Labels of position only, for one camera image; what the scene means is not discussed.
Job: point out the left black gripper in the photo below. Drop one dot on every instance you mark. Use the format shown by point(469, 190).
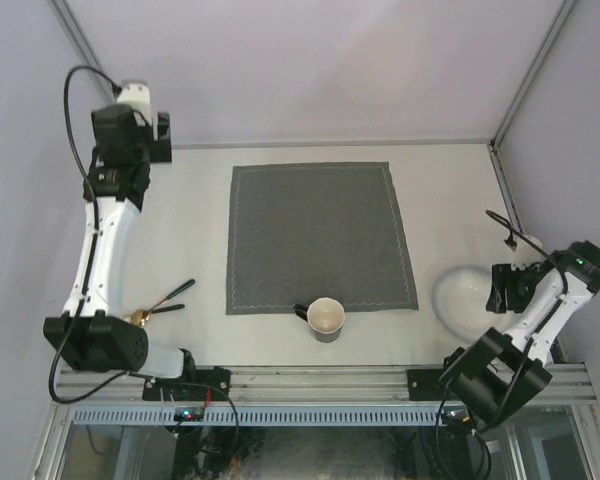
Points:
point(161, 148)

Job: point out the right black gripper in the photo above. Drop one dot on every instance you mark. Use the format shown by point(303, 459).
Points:
point(503, 297)

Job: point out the white bowl plate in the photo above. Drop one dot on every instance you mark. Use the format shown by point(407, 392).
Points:
point(459, 299)

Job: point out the grey cloth napkin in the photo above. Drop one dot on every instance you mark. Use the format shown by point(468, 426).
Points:
point(298, 232)

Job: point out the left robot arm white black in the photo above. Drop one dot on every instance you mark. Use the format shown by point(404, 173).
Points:
point(93, 340)

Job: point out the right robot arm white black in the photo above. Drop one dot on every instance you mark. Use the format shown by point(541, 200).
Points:
point(502, 371)

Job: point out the dark mug cream inside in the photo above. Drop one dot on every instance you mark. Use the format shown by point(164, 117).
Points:
point(325, 317)

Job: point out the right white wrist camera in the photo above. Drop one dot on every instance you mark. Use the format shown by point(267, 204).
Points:
point(524, 255)

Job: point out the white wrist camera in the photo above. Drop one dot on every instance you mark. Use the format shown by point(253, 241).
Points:
point(136, 94)
point(524, 255)

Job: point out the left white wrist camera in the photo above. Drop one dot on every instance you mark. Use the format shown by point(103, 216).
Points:
point(136, 94)

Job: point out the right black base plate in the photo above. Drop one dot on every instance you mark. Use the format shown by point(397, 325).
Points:
point(424, 385)

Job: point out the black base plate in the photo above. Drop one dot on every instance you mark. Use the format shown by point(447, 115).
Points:
point(209, 380)
point(424, 385)

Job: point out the gold fork green handle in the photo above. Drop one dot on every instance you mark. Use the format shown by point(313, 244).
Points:
point(141, 317)

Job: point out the gold spoon green handle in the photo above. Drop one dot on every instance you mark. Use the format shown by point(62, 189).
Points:
point(167, 300)

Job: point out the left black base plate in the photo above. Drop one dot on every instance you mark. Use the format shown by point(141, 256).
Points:
point(209, 380)

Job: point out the aluminium front rail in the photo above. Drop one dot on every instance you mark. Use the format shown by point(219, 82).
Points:
point(374, 385)

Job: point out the blue slotted cable duct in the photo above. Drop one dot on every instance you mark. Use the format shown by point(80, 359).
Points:
point(258, 416)

